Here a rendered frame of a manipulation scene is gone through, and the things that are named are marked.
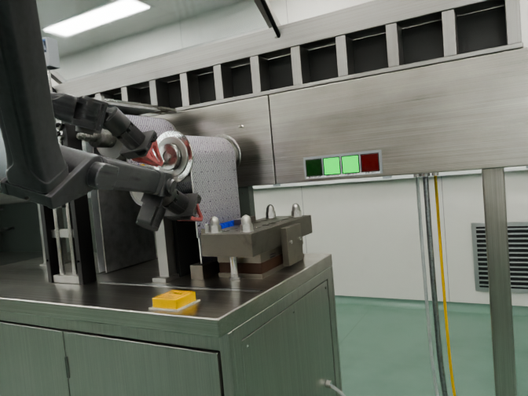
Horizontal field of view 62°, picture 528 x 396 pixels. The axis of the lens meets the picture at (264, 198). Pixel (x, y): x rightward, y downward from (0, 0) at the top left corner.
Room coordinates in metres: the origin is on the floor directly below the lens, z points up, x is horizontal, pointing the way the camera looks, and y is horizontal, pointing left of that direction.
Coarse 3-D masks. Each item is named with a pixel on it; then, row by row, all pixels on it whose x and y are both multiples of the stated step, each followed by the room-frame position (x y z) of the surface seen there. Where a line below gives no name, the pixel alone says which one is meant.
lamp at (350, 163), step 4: (344, 156) 1.36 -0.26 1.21; (348, 156) 1.35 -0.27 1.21; (352, 156) 1.35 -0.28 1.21; (356, 156) 1.34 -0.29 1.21; (344, 160) 1.36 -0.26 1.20; (348, 160) 1.35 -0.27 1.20; (352, 160) 1.35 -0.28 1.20; (356, 160) 1.34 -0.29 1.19; (344, 164) 1.36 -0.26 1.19; (348, 164) 1.35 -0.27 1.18; (352, 164) 1.35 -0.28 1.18; (356, 164) 1.34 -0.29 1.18; (344, 168) 1.36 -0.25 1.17; (348, 168) 1.35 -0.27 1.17; (352, 168) 1.35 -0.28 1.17; (356, 168) 1.34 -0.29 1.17; (344, 172) 1.36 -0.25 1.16; (348, 172) 1.35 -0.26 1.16
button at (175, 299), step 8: (160, 296) 0.98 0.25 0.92; (168, 296) 0.97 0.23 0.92; (176, 296) 0.97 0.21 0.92; (184, 296) 0.97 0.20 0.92; (192, 296) 0.99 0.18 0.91; (152, 304) 0.98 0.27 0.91; (160, 304) 0.96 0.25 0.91; (168, 304) 0.95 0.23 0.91; (176, 304) 0.94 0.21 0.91; (184, 304) 0.96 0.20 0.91
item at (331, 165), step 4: (324, 160) 1.39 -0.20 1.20; (328, 160) 1.38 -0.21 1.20; (332, 160) 1.38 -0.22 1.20; (336, 160) 1.37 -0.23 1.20; (324, 164) 1.39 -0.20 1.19; (328, 164) 1.38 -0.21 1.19; (332, 164) 1.38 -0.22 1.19; (336, 164) 1.37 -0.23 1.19; (324, 168) 1.39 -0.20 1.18; (328, 168) 1.38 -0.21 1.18; (332, 168) 1.38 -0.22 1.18; (336, 168) 1.37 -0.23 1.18; (324, 172) 1.39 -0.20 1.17; (328, 172) 1.38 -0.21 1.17; (332, 172) 1.38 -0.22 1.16; (336, 172) 1.37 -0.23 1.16
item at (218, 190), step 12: (192, 180) 1.24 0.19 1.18; (204, 180) 1.29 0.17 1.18; (216, 180) 1.34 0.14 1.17; (228, 180) 1.40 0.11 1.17; (192, 192) 1.24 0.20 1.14; (204, 192) 1.29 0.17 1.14; (216, 192) 1.34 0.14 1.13; (228, 192) 1.39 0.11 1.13; (204, 204) 1.28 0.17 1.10; (216, 204) 1.33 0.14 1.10; (228, 204) 1.39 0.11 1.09; (204, 216) 1.28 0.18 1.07; (216, 216) 1.33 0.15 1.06; (228, 216) 1.38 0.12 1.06
